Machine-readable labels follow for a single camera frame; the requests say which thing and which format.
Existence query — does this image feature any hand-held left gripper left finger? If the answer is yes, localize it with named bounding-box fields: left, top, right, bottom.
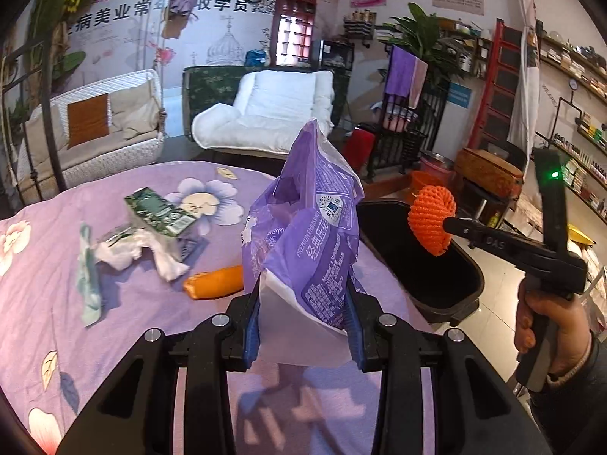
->
left=57, top=289, right=263, bottom=455

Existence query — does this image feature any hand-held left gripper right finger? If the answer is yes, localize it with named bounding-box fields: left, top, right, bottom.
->
left=346, top=284, right=553, bottom=455

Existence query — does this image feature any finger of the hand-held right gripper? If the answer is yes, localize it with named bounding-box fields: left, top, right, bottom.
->
left=443, top=217, right=522, bottom=261

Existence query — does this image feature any orange foam fruit net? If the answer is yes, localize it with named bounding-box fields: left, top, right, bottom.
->
left=408, top=185, right=457, bottom=257

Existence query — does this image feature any black trash bin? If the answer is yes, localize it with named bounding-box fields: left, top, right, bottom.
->
left=355, top=200, right=484, bottom=325

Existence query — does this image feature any orange plastic wrapper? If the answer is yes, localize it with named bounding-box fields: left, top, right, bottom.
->
left=183, top=265, right=245, bottom=300

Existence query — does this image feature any purple plastic bag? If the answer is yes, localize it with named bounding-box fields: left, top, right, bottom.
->
left=241, top=118, right=366, bottom=337

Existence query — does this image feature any white tissue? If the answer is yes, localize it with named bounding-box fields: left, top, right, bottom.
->
left=95, top=227, right=190, bottom=281

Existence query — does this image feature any green carton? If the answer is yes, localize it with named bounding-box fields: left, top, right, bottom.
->
left=124, top=187, right=197, bottom=238

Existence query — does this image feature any light green plastic wrapper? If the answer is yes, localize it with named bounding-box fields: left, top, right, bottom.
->
left=78, top=223, right=102, bottom=328

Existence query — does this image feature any person's right forearm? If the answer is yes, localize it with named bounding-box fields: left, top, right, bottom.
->
left=531, top=334, right=607, bottom=455

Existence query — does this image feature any person's right hand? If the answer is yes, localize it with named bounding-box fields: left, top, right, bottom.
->
left=516, top=284, right=593, bottom=377

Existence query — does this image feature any brown leather case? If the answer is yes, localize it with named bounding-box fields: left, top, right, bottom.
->
left=455, top=148, right=525, bottom=200

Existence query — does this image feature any orange bucket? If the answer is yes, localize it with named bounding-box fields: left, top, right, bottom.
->
left=409, top=171, right=449, bottom=204

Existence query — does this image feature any pink basin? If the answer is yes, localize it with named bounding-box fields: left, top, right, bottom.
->
left=420, top=149, right=453, bottom=185

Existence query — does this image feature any black metal rack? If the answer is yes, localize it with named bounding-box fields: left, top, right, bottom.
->
left=367, top=76, right=449, bottom=181

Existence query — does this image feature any purple floral bed sheet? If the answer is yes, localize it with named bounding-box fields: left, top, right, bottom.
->
left=0, top=158, right=428, bottom=455

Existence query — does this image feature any red cloth bag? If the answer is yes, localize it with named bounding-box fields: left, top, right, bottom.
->
left=348, top=129, right=375, bottom=171

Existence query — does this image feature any red ladder shelf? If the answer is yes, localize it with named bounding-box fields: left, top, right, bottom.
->
left=467, top=18, right=525, bottom=152

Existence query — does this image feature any pink towel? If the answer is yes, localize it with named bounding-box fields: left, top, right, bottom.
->
left=409, top=57, right=428, bottom=109

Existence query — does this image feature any purple towel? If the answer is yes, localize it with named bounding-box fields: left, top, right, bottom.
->
left=383, top=45, right=418, bottom=98

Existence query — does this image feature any green potted plant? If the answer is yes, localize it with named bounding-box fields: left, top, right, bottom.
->
left=379, top=2, right=468, bottom=86

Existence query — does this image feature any white padded armchair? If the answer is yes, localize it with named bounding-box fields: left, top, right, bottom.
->
left=191, top=70, right=335, bottom=155

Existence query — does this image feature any black glass display case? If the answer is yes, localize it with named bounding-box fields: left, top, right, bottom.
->
left=319, top=39, right=355, bottom=69

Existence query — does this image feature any white wicker swing sofa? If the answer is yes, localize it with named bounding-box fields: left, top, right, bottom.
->
left=16, top=69, right=167, bottom=190

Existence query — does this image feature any beige cushion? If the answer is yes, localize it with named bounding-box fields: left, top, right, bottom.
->
left=24, top=104, right=69, bottom=162
left=109, top=86, right=159, bottom=136

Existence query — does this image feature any green floral covered counter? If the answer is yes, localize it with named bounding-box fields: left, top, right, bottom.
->
left=182, top=64, right=349, bottom=129

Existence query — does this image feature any brown cushion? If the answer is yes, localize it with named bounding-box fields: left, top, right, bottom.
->
left=66, top=93, right=111, bottom=149

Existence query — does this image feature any red telephone booth cabinet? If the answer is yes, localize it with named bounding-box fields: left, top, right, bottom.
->
left=271, top=0, right=323, bottom=68

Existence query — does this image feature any black metal bed headboard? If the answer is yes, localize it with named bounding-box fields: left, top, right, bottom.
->
left=0, top=28, right=67, bottom=200

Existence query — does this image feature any banana plant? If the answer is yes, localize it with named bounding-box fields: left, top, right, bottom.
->
left=24, top=0, right=96, bottom=105

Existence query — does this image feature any blue wall sign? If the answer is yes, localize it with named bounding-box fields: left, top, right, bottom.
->
left=448, top=83, right=472, bottom=107

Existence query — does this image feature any small wall shelf with bottles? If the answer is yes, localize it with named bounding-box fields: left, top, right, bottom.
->
left=344, top=9, right=377, bottom=41

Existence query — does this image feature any large wall poster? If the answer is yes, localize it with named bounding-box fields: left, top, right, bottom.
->
left=61, top=0, right=285, bottom=86

